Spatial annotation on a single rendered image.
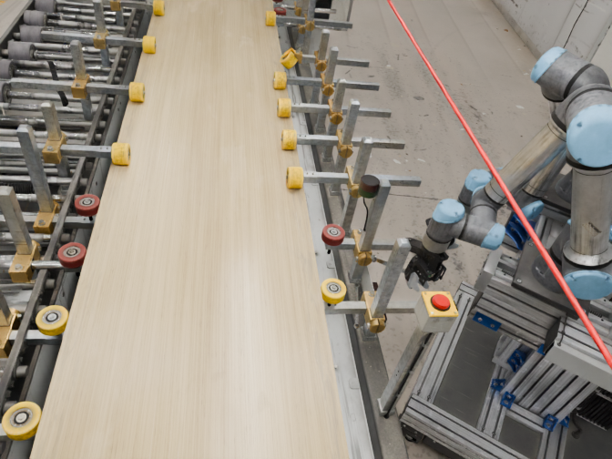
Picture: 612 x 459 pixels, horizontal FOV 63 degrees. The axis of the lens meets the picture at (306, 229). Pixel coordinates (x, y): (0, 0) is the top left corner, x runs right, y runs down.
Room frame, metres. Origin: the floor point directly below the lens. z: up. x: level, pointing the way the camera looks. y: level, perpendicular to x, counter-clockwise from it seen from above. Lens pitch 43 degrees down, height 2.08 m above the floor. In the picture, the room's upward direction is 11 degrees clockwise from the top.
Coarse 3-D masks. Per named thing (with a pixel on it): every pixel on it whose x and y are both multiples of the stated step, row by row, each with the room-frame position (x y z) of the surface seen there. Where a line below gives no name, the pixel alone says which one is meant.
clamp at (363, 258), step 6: (354, 234) 1.31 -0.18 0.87; (360, 234) 1.31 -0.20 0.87; (354, 240) 1.28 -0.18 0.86; (354, 246) 1.27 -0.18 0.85; (354, 252) 1.25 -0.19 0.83; (360, 252) 1.22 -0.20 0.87; (366, 252) 1.23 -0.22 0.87; (360, 258) 1.20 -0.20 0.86; (366, 258) 1.21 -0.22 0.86; (360, 264) 1.20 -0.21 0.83; (366, 264) 1.21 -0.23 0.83
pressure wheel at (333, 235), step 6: (324, 228) 1.27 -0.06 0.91; (330, 228) 1.28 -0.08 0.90; (336, 228) 1.28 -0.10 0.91; (324, 234) 1.24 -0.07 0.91; (330, 234) 1.25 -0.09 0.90; (336, 234) 1.25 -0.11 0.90; (342, 234) 1.26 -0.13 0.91; (324, 240) 1.23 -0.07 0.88; (330, 240) 1.22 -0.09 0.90; (336, 240) 1.22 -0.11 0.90; (342, 240) 1.25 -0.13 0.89; (330, 252) 1.26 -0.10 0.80
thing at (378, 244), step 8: (344, 240) 1.27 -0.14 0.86; (352, 240) 1.28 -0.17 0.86; (376, 240) 1.31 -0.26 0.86; (384, 240) 1.31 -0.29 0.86; (392, 240) 1.32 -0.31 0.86; (328, 248) 1.24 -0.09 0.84; (336, 248) 1.25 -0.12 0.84; (344, 248) 1.26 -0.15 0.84; (352, 248) 1.27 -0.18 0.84; (376, 248) 1.29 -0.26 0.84; (384, 248) 1.30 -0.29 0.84; (392, 248) 1.30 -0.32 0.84
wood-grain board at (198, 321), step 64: (192, 0) 3.08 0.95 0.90; (256, 0) 3.29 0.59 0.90; (192, 64) 2.28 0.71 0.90; (256, 64) 2.41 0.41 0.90; (128, 128) 1.64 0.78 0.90; (192, 128) 1.72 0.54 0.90; (256, 128) 1.81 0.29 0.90; (128, 192) 1.27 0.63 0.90; (192, 192) 1.33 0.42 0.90; (256, 192) 1.40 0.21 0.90; (128, 256) 0.98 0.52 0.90; (192, 256) 1.03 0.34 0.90; (256, 256) 1.08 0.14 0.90; (128, 320) 0.76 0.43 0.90; (192, 320) 0.80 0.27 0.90; (256, 320) 0.84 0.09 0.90; (320, 320) 0.88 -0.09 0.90; (64, 384) 0.55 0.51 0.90; (128, 384) 0.58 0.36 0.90; (192, 384) 0.61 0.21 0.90; (256, 384) 0.64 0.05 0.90; (320, 384) 0.68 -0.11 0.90; (64, 448) 0.40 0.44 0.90; (128, 448) 0.43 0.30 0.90; (192, 448) 0.46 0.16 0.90; (256, 448) 0.48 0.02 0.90; (320, 448) 0.51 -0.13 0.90
